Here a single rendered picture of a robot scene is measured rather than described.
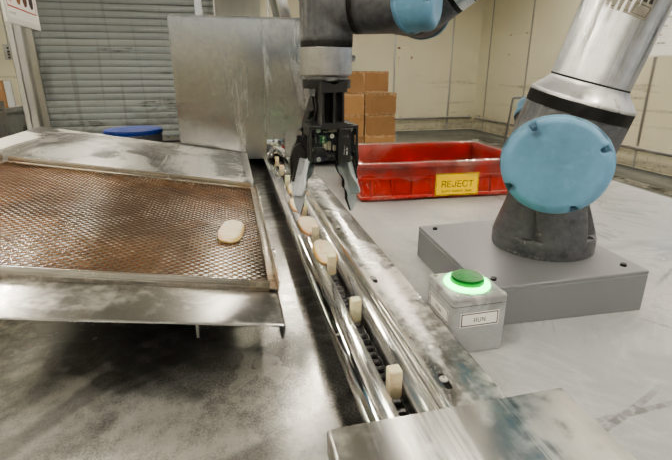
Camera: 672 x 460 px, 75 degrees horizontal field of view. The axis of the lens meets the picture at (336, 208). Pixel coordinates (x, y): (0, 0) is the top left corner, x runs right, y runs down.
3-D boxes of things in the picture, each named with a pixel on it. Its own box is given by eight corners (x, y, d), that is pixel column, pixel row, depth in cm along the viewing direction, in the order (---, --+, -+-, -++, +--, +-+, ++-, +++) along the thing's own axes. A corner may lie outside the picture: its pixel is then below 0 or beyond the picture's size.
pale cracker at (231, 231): (239, 245, 66) (240, 238, 65) (213, 242, 65) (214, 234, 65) (246, 224, 75) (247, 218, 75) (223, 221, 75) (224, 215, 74)
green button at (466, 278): (489, 293, 53) (491, 281, 52) (459, 297, 52) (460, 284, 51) (472, 278, 56) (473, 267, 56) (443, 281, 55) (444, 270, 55)
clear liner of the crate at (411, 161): (531, 193, 119) (536, 157, 116) (355, 202, 111) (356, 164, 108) (473, 167, 151) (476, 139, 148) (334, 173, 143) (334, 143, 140)
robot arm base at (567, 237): (562, 225, 78) (570, 170, 75) (617, 260, 64) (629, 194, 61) (478, 227, 78) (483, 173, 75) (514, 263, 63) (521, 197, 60)
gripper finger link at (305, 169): (286, 218, 66) (305, 160, 64) (281, 207, 71) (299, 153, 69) (305, 223, 67) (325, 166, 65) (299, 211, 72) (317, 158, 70)
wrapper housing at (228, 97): (346, 166, 155) (347, 18, 141) (183, 174, 143) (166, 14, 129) (261, 96, 564) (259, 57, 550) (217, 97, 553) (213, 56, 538)
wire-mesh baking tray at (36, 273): (278, 292, 54) (280, 281, 53) (-259, 266, 41) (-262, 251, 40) (255, 189, 100) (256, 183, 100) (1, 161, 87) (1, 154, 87)
